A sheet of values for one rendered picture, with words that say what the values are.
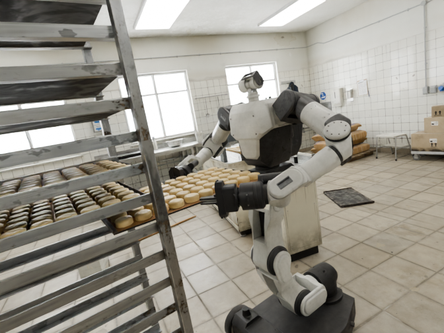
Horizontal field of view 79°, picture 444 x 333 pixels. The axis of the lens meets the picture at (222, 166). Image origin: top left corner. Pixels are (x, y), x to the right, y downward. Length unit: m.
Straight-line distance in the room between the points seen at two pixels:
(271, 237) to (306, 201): 1.07
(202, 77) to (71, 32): 5.29
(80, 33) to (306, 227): 2.13
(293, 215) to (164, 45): 4.49
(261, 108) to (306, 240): 1.57
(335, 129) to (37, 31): 0.82
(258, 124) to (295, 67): 6.28
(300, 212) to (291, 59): 5.45
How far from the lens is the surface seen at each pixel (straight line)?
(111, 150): 1.19
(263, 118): 1.15
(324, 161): 0.87
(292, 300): 1.61
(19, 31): 0.79
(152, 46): 5.84
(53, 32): 0.79
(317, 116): 1.00
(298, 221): 2.38
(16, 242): 0.78
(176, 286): 0.89
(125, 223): 0.83
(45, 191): 0.75
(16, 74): 0.76
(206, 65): 6.10
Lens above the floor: 1.34
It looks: 11 degrees down
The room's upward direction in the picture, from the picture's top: 10 degrees counter-clockwise
